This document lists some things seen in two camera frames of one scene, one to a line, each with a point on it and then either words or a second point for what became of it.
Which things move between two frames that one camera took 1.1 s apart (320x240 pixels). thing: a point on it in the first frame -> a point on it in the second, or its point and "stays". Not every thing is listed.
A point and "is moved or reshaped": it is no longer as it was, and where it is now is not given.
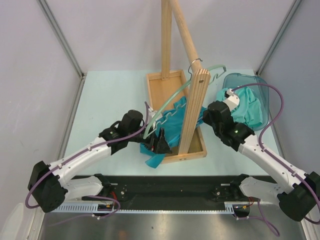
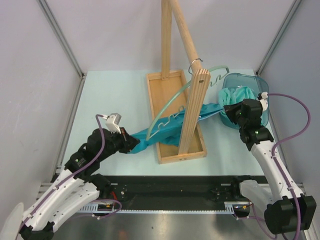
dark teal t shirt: x=172 y=120 is moved or reshaped
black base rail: x=171 y=188 stays
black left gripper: x=158 y=144 -> x=125 y=138
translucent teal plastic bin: x=232 y=80 stays
